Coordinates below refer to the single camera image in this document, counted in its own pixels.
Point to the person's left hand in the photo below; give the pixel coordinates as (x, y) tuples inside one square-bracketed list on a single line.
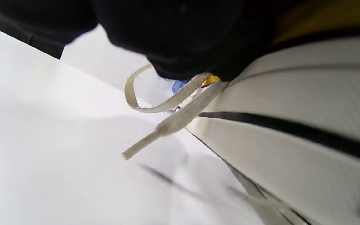
[(183, 37)]

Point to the white shoe lace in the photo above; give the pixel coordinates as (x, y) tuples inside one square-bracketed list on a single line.
[(180, 117)]

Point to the blue water bottle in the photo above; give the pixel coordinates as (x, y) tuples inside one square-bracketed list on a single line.
[(177, 86)]

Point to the black double door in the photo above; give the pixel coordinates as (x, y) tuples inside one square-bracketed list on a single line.
[(45, 48)]

